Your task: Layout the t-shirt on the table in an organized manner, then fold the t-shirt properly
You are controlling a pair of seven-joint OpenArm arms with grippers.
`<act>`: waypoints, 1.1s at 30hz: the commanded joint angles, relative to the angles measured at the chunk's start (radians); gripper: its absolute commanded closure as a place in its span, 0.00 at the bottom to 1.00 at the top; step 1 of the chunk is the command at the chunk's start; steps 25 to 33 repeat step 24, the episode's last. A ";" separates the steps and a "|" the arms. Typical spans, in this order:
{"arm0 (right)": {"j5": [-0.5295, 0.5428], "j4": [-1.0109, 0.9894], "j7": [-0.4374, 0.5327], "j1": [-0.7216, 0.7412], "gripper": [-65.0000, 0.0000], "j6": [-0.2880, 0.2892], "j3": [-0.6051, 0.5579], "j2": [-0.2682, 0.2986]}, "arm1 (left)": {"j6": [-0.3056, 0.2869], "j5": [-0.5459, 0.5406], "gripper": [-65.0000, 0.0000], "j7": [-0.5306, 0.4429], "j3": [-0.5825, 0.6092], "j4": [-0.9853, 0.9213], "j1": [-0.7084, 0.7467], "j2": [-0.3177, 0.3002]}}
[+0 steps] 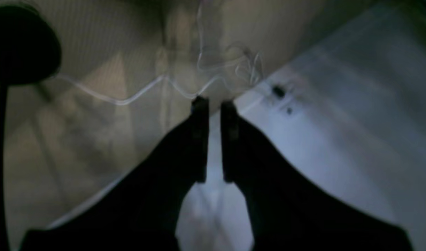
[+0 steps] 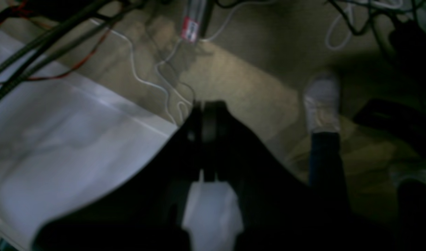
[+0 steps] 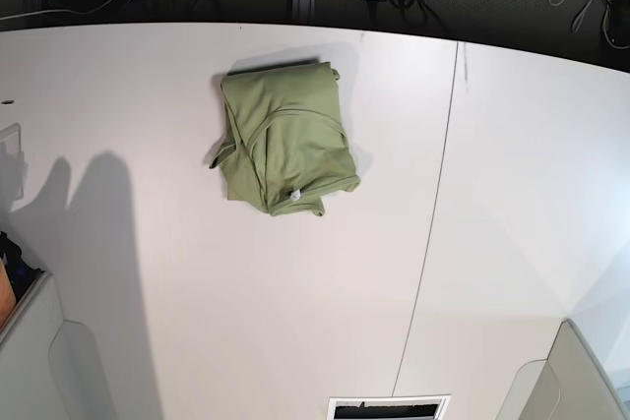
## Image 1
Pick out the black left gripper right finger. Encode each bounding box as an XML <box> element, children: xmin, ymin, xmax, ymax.
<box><xmin>220</xmin><ymin>101</ymin><xmax>412</xmax><ymax>251</ymax></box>

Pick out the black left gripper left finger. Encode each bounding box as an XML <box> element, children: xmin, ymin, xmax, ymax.
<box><xmin>20</xmin><ymin>97</ymin><xmax>209</xmax><ymax>251</ymax></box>

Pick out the black round base stand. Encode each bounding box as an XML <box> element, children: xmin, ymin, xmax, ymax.
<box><xmin>0</xmin><ymin>2</ymin><xmax>63</xmax><ymax>251</ymax></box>

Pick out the white cable on floor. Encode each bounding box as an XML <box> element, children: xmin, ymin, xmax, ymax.
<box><xmin>58</xmin><ymin>0</ymin><xmax>265</xmax><ymax>106</ymax></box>

